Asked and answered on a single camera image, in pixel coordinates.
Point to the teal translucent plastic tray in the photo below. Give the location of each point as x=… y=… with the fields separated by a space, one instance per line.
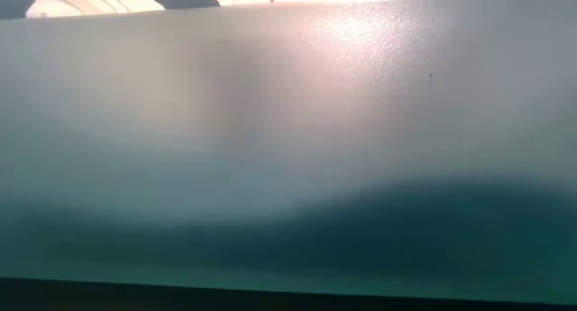
x=135 y=121

